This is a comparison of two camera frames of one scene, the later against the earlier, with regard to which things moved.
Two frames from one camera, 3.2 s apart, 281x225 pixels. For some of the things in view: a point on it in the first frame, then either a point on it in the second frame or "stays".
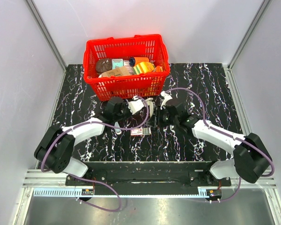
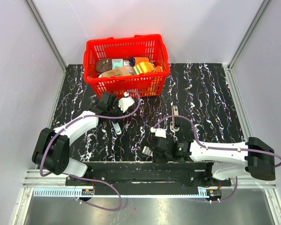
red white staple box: x=140 y=131 to x=146 y=150
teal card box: x=117 y=63 stays
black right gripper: x=153 y=123 to x=158 y=160
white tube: x=117 y=131 stays
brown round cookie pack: x=103 y=64 stays
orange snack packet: x=158 y=69 stays
